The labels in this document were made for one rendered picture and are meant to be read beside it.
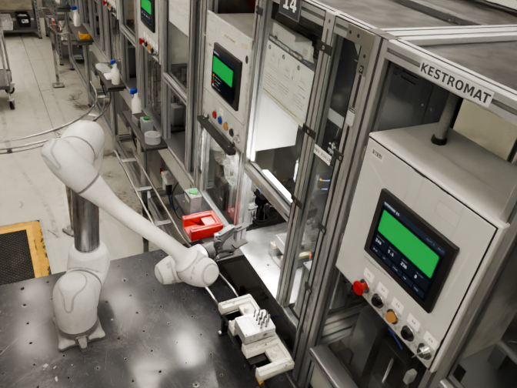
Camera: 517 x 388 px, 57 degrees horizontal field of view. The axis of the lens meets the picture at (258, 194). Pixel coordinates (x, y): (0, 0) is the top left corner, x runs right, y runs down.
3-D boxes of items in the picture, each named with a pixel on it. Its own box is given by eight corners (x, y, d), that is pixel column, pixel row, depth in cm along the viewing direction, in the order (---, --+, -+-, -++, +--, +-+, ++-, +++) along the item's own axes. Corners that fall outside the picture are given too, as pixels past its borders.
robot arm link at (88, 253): (63, 296, 203) (78, 261, 221) (102, 299, 204) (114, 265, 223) (48, 134, 161) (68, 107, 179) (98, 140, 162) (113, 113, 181)
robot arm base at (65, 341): (60, 360, 186) (58, 350, 183) (51, 319, 201) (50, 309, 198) (108, 345, 194) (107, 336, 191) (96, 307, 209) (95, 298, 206)
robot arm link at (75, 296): (50, 333, 189) (42, 294, 176) (65, 299, 204) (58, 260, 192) (92, 336, 190) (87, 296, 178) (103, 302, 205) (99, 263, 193)
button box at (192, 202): (183, 209, 237) (184, 188, 231) (198, 205, 241) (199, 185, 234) (189, 218, 232) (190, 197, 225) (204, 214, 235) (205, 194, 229)
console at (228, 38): (197, 112, 225) (201, 10, 199) (251, 105, 237) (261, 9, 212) (235, 154, 195) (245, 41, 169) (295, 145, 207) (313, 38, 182)
